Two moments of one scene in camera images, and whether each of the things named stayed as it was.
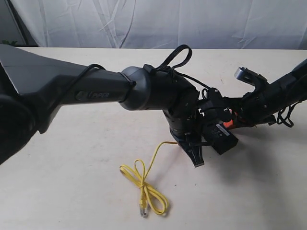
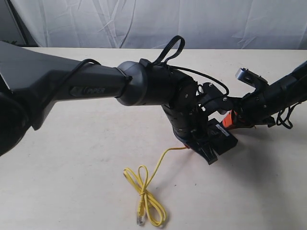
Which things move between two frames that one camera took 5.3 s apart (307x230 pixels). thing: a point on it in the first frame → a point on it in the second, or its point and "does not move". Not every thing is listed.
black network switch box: x=220 y=138 does not move
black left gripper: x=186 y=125 → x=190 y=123
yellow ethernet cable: x=150 y=195 → x=148 y=205
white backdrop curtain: x=230 y=24 does not move
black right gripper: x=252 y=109 does not move
